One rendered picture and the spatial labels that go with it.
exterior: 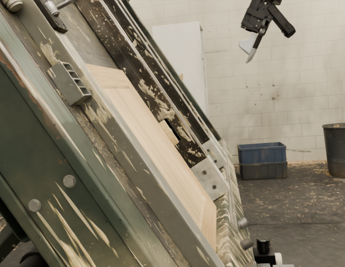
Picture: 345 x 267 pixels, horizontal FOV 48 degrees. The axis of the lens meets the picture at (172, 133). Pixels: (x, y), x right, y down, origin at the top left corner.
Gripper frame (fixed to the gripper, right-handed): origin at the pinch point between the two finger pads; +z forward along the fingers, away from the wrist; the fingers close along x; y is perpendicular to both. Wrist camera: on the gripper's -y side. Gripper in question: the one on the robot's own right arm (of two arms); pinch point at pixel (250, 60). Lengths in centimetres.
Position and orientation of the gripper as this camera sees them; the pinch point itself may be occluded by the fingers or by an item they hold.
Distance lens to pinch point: 126.3
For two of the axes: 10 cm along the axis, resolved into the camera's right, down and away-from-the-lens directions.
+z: -3.9, 9.1, 1.7
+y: -9.1, -4.1, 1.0
